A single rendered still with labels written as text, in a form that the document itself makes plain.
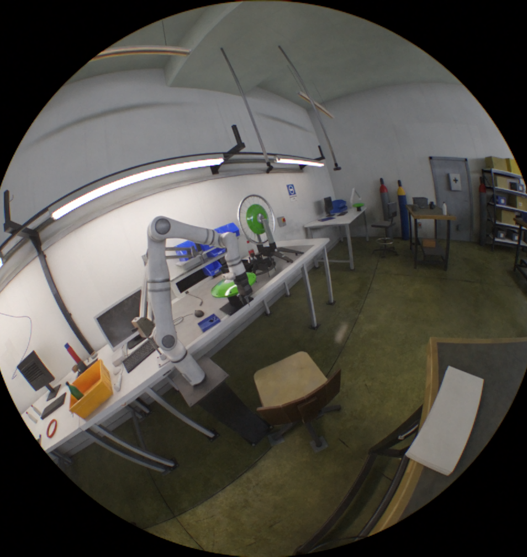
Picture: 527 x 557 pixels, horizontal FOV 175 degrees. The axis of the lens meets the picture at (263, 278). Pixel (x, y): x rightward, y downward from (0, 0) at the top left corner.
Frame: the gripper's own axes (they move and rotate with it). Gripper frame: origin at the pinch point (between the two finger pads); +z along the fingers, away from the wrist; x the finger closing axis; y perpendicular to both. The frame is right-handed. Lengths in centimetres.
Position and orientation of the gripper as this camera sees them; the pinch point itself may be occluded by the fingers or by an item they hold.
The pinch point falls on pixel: (246, 305)
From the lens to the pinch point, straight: 90.7
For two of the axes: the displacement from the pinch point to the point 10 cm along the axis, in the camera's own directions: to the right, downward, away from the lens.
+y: 6.5, -4.7, 5.9
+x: -7.0, -0.8, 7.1
